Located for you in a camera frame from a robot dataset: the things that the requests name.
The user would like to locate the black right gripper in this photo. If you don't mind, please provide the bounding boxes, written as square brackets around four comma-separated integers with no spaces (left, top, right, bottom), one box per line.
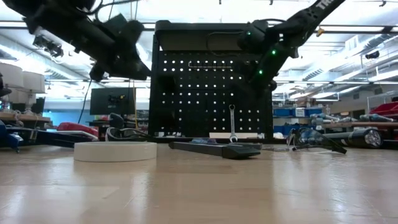
[247,40,300,91]

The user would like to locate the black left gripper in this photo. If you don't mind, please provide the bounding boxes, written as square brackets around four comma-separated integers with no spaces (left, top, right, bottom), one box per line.
[99,12,152,82]

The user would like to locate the silver combination wrench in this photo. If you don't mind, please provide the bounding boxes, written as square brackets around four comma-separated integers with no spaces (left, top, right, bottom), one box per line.
[228,104,239,143]

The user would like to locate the black safety glasses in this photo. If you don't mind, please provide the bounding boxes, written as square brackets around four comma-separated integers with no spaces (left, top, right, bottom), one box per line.
[286,126,348,155]
[104,126,153,143]

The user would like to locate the white tape roll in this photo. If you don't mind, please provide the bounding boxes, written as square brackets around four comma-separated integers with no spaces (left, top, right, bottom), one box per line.
[73,141,158,163]

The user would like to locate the black pegboard hook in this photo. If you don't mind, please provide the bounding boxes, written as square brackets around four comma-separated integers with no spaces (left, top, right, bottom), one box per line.
[156,75,177,91]

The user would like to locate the black computer monitor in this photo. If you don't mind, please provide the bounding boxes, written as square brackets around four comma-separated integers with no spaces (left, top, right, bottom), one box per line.
[90,87,137,116]

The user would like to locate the black office chair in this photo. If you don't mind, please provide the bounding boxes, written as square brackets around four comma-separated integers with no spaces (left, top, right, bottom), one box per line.
[108,113,126,130]

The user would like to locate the black pegboard tool cart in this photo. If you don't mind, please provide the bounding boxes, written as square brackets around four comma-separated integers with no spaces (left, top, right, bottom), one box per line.
[148,19,274,143]

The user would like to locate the red hand tool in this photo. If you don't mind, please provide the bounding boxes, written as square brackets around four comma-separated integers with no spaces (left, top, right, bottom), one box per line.
[57,122,100,139]

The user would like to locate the grey teal power tool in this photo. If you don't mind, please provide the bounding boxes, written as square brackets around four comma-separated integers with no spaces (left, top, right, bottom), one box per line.
[359,113,389,123]

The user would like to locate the black flashlight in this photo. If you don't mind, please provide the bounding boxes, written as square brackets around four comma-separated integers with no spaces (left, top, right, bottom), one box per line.
[325,128,384,149]

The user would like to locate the wooden workbench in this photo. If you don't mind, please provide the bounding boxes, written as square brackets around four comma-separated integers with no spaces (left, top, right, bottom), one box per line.
[323,121,398,129]

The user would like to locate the red storage bin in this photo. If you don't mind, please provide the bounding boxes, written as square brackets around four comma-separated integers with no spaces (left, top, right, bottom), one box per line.
[369,101,398,116]

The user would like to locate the blue caulking gun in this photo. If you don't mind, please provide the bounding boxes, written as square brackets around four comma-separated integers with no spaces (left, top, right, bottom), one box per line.
[0,119,94,153]

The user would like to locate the hanging black cable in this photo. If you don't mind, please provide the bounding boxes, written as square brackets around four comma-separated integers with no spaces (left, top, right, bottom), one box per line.
[77,80,93,125]

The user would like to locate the silver wire tool rail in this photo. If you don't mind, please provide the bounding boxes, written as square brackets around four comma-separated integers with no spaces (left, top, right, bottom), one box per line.
[188,60,234,70]

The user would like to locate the black hanging camera rig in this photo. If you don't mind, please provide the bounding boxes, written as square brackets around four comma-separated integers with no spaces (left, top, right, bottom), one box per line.
[32,34,65,58]

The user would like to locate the black aluminium table frame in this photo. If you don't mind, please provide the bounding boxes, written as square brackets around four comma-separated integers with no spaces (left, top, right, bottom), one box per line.
[93,135,318,144]

